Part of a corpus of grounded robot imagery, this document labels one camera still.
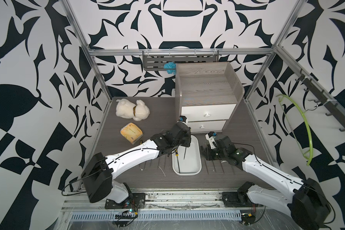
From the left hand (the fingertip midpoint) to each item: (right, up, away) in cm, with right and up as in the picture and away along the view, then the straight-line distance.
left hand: (189, 133), depth 79 cm
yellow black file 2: (-7, -15, +10) cm, 19 cm away
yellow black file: (-3, -11, -2) cm, 11 cm away
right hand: (+7, -11, +4) cm, 13 cm away
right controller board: (+28, -41, -8) cm, 50 cm away
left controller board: (-33, -41, -6) cm, 53 cm away
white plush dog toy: (-40, +13, +20) cm, 46 cm away
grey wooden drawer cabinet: (+10, +22, +2) cm, 24 cm away
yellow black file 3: (-14, -20, +8) cm, 25 cm away
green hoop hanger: (+53, -8, -10) cm, 54 cm away
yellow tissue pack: (-36, -2, +17) cm, 40 cm away
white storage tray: (0, -19, +8) cm, 21 cm away
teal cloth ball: (-10, +39, +12) cm, 43 cm away
